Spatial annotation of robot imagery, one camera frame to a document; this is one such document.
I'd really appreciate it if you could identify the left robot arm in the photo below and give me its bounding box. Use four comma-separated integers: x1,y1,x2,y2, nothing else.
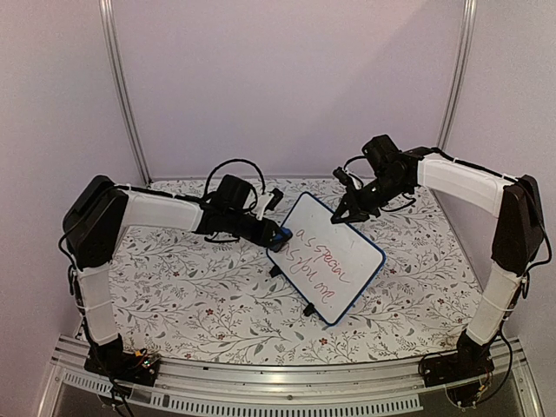
61,175,292,377

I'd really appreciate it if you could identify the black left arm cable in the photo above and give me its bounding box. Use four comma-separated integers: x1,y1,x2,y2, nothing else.
203,158,267,205

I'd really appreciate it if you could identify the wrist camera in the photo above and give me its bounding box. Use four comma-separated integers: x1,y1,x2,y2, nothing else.
333,167,363,190
254,188,283,221

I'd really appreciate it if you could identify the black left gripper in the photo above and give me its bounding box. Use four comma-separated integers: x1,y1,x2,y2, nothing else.
225,209,288,248

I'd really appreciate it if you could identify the wire whiteboard stand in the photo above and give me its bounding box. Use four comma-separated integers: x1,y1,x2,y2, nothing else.
269,265,316,317

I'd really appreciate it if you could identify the aluminium frame post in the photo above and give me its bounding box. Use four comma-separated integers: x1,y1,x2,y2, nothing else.
437,0,477,150
98,0,152,184

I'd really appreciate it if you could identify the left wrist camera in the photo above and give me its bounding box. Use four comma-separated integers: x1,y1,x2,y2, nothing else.
254,188,283,221

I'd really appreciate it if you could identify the left aluminium frame post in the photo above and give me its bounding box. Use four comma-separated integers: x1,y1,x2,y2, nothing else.
98,0,152,184

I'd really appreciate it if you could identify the blue whiteboard eraser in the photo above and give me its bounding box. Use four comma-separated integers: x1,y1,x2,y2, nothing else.
270,228,293,253

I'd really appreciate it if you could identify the front aluminium rail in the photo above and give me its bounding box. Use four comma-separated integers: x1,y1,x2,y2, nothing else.
37,336,547,416

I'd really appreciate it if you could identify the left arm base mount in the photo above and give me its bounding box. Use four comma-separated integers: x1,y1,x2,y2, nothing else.
84,335,162,387

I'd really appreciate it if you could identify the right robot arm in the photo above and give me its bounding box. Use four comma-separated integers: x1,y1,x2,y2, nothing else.
331,135,549,379

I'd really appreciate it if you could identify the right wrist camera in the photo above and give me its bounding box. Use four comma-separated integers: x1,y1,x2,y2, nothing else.
333,167,363,190

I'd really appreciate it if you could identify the small blue-framed whiteboard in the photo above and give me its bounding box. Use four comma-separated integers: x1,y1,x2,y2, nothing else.
267,192,387,326

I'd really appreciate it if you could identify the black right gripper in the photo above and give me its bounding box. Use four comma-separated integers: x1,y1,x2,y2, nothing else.
331,174,408,227

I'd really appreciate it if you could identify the right aluminium frame post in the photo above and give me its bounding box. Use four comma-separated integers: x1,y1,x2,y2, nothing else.
437,0,477,150

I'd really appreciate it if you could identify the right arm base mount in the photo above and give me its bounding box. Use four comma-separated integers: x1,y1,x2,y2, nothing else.
418,332,494,387

